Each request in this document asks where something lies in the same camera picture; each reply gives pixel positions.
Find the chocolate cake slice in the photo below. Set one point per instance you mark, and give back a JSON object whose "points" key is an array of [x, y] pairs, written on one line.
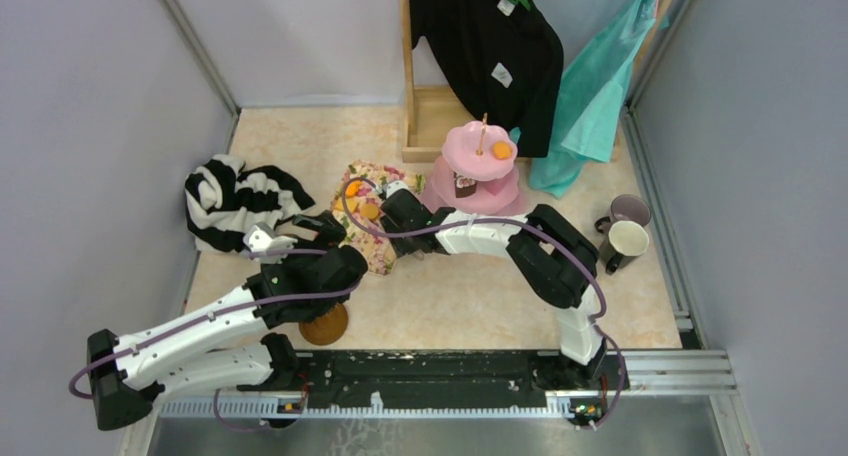
{"points": [[464, 186]]}

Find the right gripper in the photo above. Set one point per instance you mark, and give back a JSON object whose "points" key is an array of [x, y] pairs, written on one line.
{"points": [[403, 247]]}

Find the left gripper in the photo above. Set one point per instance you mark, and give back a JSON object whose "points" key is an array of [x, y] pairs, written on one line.
{"points": [[330, 231]]}

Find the round ridged biscuit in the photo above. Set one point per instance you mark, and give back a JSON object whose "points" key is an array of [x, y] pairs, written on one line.
{"points": [[370, 211]]}

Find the black and white striped cloth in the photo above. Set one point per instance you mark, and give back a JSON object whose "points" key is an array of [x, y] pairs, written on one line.
{"points": [[224, 199]]}

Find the orange fish shaped biscuit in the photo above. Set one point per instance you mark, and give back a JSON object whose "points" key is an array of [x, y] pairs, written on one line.
{"points": [[352, 189]]}

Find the purple mug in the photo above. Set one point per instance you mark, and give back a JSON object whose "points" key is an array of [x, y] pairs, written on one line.
{"points": [[624, 207]]}

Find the floral serving tray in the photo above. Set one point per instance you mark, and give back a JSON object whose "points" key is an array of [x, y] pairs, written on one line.
{"points": [[378, 252]]}

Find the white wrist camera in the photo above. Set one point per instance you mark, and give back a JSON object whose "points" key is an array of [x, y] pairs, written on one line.
{"points": [[394, 187], [262, 243]]}

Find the grey mug with white interior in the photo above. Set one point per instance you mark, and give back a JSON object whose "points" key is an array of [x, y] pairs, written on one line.
{"points": [[624, 242]]}

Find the brown wooden coaster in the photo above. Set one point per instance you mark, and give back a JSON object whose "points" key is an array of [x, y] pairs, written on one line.
{"points": [[327, 328]]}

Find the pink three-tier cake stand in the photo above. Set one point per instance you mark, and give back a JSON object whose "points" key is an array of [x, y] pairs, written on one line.
{"points": [[467, 151]]}

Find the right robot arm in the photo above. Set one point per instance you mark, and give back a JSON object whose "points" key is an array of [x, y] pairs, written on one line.
{"points": [[556, 260]]}

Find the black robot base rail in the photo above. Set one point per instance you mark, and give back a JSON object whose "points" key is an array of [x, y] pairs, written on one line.
{"points": [[452, 383]]}

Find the round smooth biscuit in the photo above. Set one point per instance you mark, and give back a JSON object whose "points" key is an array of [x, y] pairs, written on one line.
{"points": [[501, 150]]}

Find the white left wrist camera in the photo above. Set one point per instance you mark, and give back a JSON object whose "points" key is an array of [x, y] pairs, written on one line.
{"points": [[262, 243]]}

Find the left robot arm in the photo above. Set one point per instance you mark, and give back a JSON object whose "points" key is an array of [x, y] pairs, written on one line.
{"points": [[230, 342]]}

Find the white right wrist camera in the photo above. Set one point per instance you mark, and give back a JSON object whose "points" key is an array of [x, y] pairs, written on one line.
{"points": [[394, 187]]}

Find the teal t-shirt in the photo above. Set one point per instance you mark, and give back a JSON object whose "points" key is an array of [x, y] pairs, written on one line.
{"points": [[592, 91]]}

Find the black t-shirt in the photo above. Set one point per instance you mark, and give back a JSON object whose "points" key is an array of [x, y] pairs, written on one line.
{"points": [[503, 63]]}

